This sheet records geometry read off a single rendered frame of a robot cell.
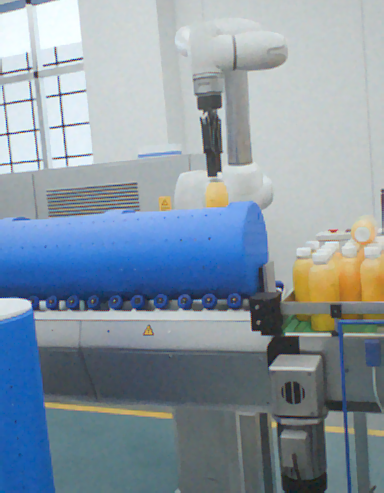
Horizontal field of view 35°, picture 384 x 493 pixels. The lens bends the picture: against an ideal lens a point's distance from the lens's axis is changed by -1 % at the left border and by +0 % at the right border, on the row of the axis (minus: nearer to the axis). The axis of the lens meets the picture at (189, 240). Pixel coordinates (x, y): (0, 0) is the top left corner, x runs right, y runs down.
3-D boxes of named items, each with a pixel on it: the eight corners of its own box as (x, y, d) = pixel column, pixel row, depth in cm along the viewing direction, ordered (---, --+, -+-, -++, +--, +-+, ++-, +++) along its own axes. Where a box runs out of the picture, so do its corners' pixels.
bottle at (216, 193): (213, 237, 189) (209, 178, 187) (234, 237, 186) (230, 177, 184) (204, 240, 183) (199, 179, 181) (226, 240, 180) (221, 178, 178)
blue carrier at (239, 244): (35, 297, 225) (31, 219, 225) (271, 294, 193) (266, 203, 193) (-18, 305, 198) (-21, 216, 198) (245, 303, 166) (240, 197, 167)
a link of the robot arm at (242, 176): (218, 211, 262) (269, 206, 263) (223, 223, 246) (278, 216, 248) (203, 20, 237) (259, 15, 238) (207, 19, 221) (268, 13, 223)
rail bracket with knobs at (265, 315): (259, 328, 167) (257, 290, 166) (286, 328, 164) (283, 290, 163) (250, 338, 158) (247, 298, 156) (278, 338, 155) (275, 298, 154)
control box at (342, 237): (322, 261, 208) (320, 230, 207) (384, 259, 200) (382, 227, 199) (317, 266, 198) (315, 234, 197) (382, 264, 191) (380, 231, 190)
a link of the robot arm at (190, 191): (176, 225, 259) (170, 173, 257) (219, 220, 260) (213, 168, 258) (177, 228, 243) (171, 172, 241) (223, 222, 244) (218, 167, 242)
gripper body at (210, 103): (201, 98, 186) (204, 129, 186) (191, 95, 178) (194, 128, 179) (225, 95, 183) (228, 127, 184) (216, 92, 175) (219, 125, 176)
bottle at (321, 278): (305, 329, 160) (300, 260, 159) (322, 323, 165) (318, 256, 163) (327, 333, 155) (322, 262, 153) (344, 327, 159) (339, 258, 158)
